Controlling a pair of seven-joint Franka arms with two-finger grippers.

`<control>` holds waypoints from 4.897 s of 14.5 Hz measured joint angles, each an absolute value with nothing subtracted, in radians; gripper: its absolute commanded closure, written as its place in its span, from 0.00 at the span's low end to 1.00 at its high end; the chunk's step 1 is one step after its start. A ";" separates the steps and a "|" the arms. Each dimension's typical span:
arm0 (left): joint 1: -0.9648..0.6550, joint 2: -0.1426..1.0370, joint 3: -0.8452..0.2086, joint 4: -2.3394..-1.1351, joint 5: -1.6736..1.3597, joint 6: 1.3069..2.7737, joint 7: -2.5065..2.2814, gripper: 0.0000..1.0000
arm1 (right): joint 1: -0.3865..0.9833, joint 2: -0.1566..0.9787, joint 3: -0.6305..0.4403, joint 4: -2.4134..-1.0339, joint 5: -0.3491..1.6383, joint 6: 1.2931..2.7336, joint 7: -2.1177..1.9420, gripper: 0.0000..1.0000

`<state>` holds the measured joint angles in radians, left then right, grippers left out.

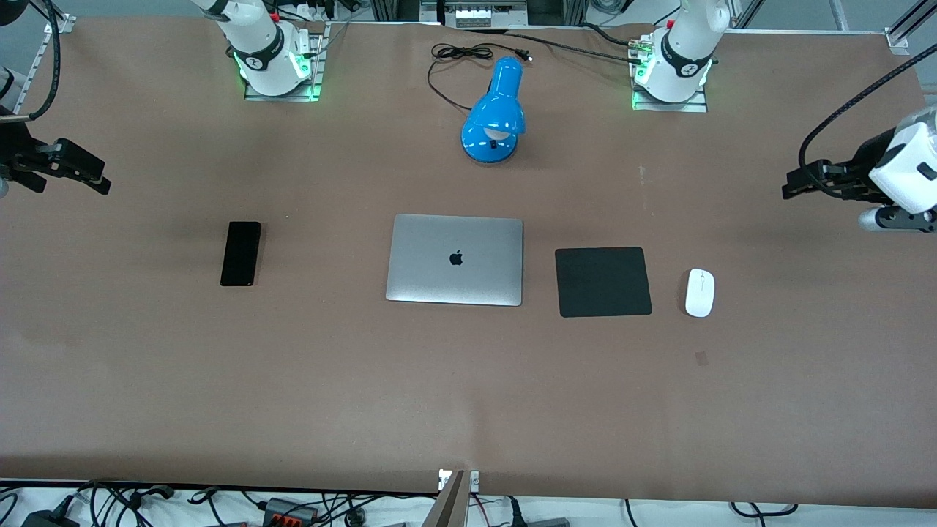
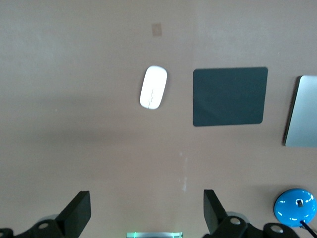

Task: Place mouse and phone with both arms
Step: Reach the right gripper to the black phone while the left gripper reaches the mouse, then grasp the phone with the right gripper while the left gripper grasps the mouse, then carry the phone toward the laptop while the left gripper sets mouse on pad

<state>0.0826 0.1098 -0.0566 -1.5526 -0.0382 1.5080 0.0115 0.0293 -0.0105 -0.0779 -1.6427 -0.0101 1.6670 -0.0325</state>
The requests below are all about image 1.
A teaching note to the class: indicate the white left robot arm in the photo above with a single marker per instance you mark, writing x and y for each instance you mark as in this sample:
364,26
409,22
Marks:
684,51

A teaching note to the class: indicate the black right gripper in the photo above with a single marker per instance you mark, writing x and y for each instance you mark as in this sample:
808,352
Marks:
16,148

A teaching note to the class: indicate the black smartphone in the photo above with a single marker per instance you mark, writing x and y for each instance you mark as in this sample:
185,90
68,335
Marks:
240,253

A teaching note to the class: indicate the aluminium frame rail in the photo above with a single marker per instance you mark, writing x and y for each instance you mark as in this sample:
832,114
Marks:
915,18
29,73

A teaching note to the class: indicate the metal corner bracket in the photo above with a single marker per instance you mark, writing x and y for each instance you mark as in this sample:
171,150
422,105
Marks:
60,23
897,40

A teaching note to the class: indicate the silver closed laptop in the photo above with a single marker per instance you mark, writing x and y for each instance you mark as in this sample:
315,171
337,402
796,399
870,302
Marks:
454,278

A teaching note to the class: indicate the grey beam with white bracket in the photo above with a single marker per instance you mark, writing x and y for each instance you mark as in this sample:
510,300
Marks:
454,505

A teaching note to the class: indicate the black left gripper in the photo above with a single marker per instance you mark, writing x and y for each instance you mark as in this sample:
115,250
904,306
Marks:
864,165

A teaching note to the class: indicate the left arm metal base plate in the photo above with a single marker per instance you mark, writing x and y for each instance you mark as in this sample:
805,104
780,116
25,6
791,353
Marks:
695,106

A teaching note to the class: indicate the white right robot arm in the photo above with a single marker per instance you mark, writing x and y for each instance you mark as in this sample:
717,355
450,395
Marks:
256,36

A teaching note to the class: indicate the black mouse pad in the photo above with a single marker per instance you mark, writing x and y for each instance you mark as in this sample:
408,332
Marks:
602,282

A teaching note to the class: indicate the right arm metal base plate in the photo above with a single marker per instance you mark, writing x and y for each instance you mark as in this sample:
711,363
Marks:
282,95

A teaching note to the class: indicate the black power adapter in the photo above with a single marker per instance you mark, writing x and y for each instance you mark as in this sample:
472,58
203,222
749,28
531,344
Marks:
50,520

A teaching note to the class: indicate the white computer mouse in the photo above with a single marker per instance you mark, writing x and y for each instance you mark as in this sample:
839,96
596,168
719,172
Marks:
699,294

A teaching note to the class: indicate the blue desk lamp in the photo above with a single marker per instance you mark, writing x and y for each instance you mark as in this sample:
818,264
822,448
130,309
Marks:
494,110

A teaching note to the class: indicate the white power strip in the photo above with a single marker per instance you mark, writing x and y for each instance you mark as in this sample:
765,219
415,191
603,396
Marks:
483,15

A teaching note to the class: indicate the black block with orange levers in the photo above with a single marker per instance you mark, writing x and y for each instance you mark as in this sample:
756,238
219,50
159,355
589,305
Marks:
291,511

